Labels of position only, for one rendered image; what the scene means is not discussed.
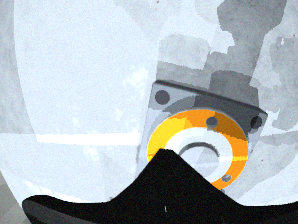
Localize orange round plate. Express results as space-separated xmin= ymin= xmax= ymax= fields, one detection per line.
xmin=146 ymin=107 xmax=249 ymax=189

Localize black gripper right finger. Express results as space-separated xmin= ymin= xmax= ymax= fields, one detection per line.
xmin=165 ymin=149 xmax=298 ymax=224

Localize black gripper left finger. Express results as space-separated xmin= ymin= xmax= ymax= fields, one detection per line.
xmin=21 ymin=148 xmax=172 ymax=224

